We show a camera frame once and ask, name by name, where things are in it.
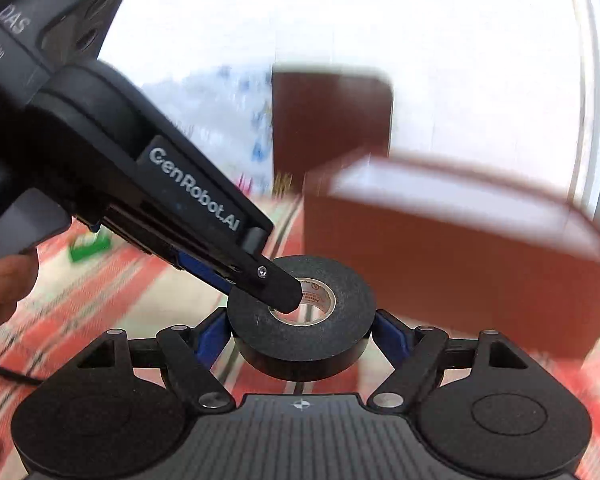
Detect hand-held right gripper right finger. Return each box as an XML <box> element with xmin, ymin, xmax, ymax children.
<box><xmin>370</xmin><ymin>309</ymin><xmax>527</xmax><ymax>409</ymax></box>

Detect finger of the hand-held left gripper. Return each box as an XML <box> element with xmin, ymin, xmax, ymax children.
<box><xmin>100</xmin><ymin>134</ymin><xmax>302</xmax><ymax>312</ymax></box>
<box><xmin>171</xmin><ymin>251</ymin><xmax>237</xmax><ymax>294</ymax></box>

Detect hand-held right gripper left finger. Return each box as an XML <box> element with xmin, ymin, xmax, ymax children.
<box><xmin>75</xmin><ymin>307</ymin><xmax>237</xmax><ymax>411</ymax></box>

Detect black tape roll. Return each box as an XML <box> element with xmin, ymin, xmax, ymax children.
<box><xmin>227</xmin><ymin>255</ymin><xmax>377</xmax><ymax>380</ymax></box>

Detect brown storage box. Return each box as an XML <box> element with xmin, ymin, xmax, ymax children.
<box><xmin>302</xmin><ymin>152</ymin><xmax>600</xmax><ymax>362</ymax></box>

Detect small green box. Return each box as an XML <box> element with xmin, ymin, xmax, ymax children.
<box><xmin>68</xmin><ymin>232</ymin><xmax>113</xmax><ymax>264</ymax></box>

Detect person's left hand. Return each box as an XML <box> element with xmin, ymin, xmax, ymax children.
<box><xmin>0</xmin><ymin>254</ymin><xmax>40</xmax><ymax>358</ymax></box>

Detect red plaid blanket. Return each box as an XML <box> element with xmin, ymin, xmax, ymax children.
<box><xmin>0</xmin><ymin>192</ymin><xmax>600</xmax><ymax>480</ymax></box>

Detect white floral cloth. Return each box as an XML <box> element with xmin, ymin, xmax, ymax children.
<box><xmin>140</xmin><ymin>62</ymin><xmax>277</xmax><ymax>198</ymax></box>

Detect brown box lid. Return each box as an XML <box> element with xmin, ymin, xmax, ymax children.
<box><xmin>271</xmin><ymin>64</ymin><xmax>396</xmax><ymax>197</ymax></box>

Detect black cable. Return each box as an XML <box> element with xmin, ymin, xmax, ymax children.
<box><xmin>0</xmin><ymin>354</ymin><xmax>45</xmax><ymax>387</ymax></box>

